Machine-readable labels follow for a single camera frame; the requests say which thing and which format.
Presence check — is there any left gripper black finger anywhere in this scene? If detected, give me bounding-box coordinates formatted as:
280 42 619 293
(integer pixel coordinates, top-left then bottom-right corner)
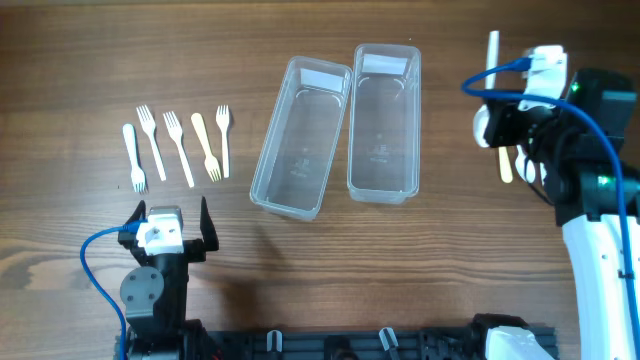
200 196 219 252
130 200 146 223

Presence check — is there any yellow spoon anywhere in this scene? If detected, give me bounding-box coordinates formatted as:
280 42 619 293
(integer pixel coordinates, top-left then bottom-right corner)
498 147 513 184

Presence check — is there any white spoon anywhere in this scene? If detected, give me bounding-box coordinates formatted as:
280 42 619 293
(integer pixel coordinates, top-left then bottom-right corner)
539 163 547 186
473 30 500 148
515 145 536 184

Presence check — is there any cream yellow fork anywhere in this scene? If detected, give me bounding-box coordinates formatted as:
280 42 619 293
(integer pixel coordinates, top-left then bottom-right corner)
191 113 222 182

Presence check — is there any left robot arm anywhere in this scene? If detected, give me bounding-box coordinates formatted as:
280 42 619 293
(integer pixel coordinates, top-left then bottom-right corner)
114 199 223 359

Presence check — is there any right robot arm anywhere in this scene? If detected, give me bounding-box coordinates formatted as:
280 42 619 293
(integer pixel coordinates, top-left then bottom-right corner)
462 59 639 359

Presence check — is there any clear container, left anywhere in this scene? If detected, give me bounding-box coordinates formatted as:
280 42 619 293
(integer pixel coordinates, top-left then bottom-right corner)
250 56 352 221

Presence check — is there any clear container, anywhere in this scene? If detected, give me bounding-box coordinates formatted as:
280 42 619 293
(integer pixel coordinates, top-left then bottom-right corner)
250 56 352 221
347 43 422 204

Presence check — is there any clear container, right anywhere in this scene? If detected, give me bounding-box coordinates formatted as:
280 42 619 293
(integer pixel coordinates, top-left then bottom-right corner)
347 43 422 204

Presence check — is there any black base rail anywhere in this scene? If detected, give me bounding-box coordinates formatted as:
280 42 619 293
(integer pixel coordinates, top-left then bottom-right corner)
113 324 559 360

